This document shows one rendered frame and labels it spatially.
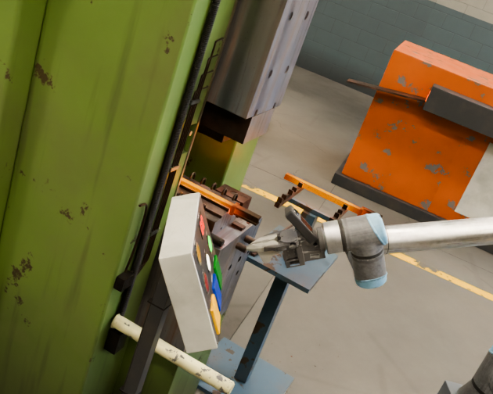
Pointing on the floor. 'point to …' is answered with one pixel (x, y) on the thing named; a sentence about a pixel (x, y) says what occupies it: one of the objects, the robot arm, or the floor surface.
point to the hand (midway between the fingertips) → (250, 245)
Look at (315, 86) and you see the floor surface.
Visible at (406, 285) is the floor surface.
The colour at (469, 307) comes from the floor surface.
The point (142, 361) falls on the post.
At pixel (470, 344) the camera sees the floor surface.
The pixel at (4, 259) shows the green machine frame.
